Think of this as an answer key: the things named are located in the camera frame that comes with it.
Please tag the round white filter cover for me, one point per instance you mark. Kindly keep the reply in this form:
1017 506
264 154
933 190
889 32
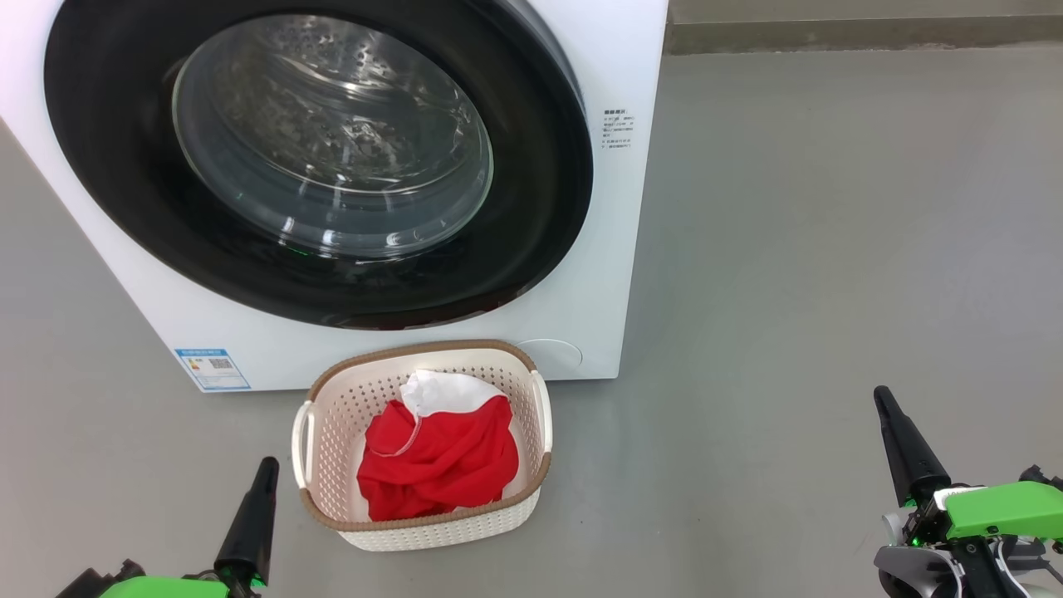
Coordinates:
552 357

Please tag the white front-load washing machine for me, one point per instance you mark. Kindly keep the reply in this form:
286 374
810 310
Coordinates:
614 249

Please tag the dark round glass washer door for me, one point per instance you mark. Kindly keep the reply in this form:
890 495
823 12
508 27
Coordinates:
108 166

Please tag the blue energy label sticker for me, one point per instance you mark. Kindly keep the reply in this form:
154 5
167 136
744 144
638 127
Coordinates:
213 370

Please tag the cream perforated laundry basket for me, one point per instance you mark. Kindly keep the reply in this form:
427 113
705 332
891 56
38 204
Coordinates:
332 440

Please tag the red and white garment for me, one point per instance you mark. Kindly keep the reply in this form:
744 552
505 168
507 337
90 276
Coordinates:
448 465

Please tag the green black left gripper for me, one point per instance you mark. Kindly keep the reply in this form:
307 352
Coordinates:
166 587

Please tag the printed black text label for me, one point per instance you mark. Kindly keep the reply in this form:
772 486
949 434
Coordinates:
619 129

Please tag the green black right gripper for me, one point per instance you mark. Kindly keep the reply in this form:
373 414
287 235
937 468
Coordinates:
1005 511

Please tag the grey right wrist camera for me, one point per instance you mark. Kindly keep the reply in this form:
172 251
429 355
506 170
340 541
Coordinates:
913 573

